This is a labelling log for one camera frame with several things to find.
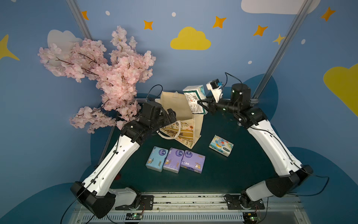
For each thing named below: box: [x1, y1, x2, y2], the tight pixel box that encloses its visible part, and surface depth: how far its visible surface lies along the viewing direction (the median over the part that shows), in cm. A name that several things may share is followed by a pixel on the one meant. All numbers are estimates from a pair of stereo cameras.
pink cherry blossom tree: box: [37, 25, 157, 134], surface depth 69 cm
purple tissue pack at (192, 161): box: [180, 150, 206, 174], surface depth 87 cm
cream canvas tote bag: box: [154, 91, 204, 150], surface depth 89 cm
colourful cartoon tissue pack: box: [208, 134, 235, 158], surface depth 94 cm
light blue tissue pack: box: [145, 146, 169, 173], surface depth 88 cm
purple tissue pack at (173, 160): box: [163, 147, 185, 174], surface depth 86 cm
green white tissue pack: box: [182, 84, 208, 115], surface depth 66 cm
